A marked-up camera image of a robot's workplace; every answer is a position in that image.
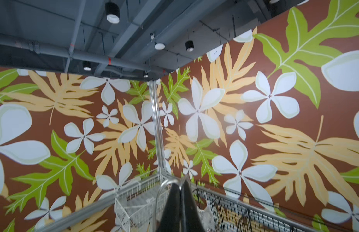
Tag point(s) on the clear string lights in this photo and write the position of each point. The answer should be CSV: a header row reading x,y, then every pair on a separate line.
x,y
161,199

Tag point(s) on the black wire basket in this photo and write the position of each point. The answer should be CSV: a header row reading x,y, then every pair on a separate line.
x,y
221,213

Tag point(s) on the black ceiling spotlight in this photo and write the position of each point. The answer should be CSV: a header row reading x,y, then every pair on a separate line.
x,y
112,13

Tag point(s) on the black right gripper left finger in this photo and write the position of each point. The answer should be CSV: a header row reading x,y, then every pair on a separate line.
x,y
170,220

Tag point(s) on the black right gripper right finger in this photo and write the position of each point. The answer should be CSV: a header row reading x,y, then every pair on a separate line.
x,y
190,219

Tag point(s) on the white wire basket left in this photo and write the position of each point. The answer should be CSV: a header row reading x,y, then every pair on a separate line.
x,y
134,204

